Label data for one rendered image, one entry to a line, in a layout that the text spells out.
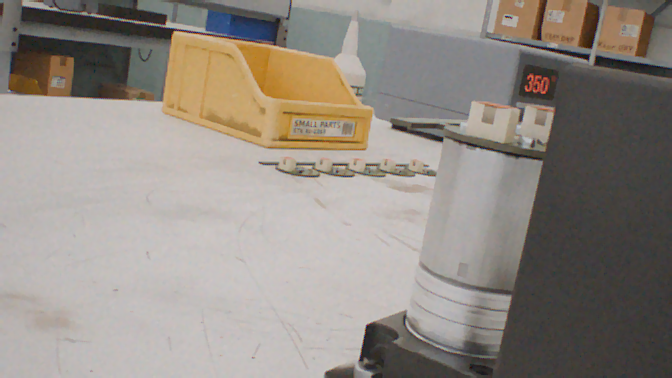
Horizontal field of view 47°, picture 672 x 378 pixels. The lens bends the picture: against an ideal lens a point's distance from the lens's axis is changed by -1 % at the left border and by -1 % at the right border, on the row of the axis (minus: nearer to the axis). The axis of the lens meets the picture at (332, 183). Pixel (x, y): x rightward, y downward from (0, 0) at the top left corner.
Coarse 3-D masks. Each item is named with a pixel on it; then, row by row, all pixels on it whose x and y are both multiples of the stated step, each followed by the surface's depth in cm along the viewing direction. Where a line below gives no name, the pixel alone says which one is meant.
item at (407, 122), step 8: (392, 120) 16; (400, 120) 15; (408, 120) 16; (416, 120) 16; (424, 120) 16; (432, 120) 17; (440, 120) 17; (448, 120) 17; (456, 120) 18; (464, 120) 18; (440, 128) 16
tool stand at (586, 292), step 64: (576, 64) 3; (576, 128) 3; (640, 128) 3; (576, 192) 3; (640, 192) 3; (576, 256) 3; (640, 256) 3; (512, 320) 3; (576, 320) 3; (640, 320) 3
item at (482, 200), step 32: (448, 160) 15; (480, 160) 15; (512, 160) 14; (448, 192) 15; (480, 192) 15; (512, 192) 14; (448, 224) 15; (480, 224) 15; (512, 224) 15; (448, 256) 15; (480, 256) 15; (512, 256) 15; (416, 288) 16; (448, 288) 15; (480, 288) 15; (512, 288) 15; (416, 320) 16; (448, 320) 15; (480, 320) 15; (480, 352) 15
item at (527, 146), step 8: (448, 128) 15; (456, 128) 16; (464, 128) 15; (448, 136) 15; (456, 136) 15; (464, 136) 15; (528, 136) 16; (480, 144) 14; (488, 144) 14; (496, 144) 14; (504, 144) 14; (512, 144) 15; (520, 144) 15; (528, 144) 15; (536, 144) 15; (544, 144) 15; (520, 152) 14; (528, 152) 14; (536, 152) 14; (544, 152) 14
